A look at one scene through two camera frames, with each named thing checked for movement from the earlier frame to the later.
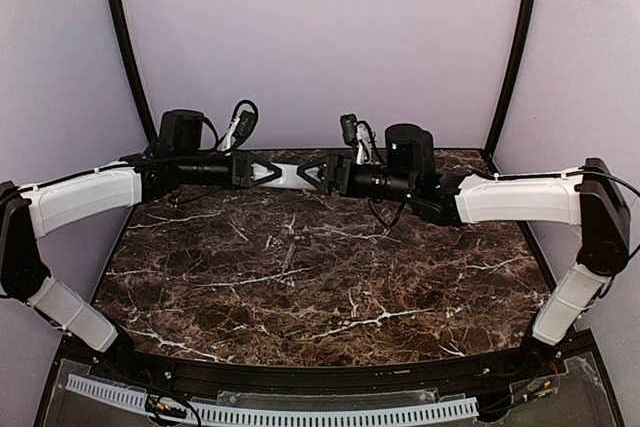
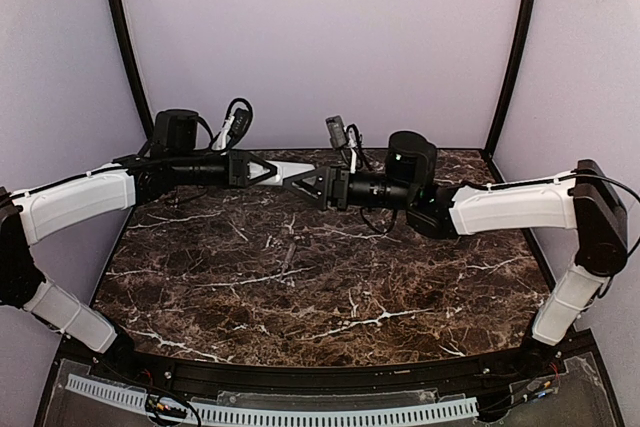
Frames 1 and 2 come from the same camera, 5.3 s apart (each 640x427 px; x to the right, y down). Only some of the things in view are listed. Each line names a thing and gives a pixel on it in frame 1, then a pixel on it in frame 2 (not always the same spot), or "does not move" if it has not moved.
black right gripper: (343, 172) -> (336, 187)
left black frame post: (119, 22) does not move
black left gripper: (240, 170) does not move
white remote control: (289, 179) does not move
